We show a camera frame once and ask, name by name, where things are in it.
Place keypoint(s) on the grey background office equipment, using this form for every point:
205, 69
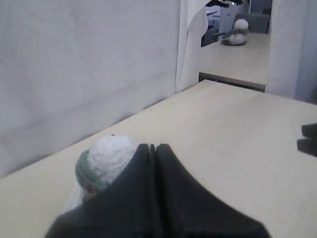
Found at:
230, 11

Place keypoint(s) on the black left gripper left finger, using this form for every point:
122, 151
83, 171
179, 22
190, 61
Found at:
125, 209

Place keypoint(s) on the green knitted scarf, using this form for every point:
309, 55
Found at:
86, 177

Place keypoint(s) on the white backdrop curtain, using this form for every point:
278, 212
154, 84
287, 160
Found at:
71, 68

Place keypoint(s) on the white rectangular plastic tray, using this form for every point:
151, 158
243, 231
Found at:
76, 198

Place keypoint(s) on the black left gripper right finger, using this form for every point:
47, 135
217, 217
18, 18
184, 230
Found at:
190, 211

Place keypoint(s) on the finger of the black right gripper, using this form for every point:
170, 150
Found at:
309, 130
307, 146

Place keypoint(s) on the white plush snowman toy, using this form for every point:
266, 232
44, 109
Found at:
108, 157

